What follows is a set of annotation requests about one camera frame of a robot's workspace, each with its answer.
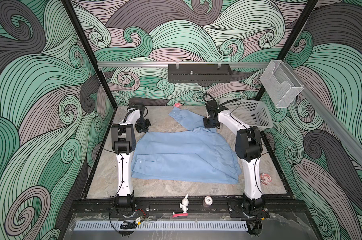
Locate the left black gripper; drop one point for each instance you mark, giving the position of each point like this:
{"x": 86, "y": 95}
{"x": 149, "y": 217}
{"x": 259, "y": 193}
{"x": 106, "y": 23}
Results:
{"x": 145, "y": 128}

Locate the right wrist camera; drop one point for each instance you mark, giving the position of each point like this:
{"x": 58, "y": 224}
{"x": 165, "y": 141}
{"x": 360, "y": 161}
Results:
{"x": 211, "y": 108}

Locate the clear plastic wall bin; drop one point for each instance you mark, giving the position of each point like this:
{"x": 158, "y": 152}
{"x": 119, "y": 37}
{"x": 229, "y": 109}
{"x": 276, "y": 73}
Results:
{"x": 281, "y": 83}

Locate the white rabbit figurine pink base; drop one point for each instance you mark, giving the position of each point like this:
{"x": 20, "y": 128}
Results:
{"x": 184, "y": 205}

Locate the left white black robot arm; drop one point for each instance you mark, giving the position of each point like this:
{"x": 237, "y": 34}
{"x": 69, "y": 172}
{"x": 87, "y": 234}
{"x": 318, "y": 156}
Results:
{"x": 124, "y": 143}

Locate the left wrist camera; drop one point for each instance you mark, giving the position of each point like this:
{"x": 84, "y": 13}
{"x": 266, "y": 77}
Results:
{"x": 142, "y": 108}

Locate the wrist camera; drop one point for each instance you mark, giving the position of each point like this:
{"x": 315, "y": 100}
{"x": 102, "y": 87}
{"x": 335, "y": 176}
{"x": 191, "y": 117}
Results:
{"x": 142, "y": 108}
{"x": 211, "y": 108}

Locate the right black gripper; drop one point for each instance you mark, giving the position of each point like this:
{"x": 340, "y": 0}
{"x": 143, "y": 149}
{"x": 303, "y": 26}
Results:
{"x": 206, "y": 125}

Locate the aluminium rail right wall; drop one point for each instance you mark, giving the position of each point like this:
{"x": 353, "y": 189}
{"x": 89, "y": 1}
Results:
{"x": 338, "y": 106}

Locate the small round white figurine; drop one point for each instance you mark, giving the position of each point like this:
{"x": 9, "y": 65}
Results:
{"x": 207, "y": 202}

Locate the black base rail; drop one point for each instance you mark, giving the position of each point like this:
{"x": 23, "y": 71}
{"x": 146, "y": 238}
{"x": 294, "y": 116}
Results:
{"x": 236, "y": 207}

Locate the white perforated plastic basket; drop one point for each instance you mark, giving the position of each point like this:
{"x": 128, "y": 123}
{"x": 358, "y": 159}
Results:
{"x": 253, "y": 113}

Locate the light blue long sleeve shirt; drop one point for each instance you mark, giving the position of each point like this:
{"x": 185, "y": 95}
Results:
{"x": 197, "y": 154}

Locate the aluminium rail back wall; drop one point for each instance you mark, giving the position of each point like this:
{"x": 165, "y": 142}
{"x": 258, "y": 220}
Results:
{"x": 155, "y": 64}

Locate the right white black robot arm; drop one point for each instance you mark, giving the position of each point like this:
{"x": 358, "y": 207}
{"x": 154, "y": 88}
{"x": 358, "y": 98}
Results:
{"x": 248, "y": 147}

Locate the aluminium rail wall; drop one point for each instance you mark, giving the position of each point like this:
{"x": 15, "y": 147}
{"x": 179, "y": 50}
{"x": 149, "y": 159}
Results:
{"x": 155, "y": 64}
{"x": 338, "y": 106}

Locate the white slotted cable duct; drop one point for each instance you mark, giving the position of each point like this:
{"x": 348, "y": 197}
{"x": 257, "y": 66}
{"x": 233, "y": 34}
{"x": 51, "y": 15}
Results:
{"x": 164, "y": 226}

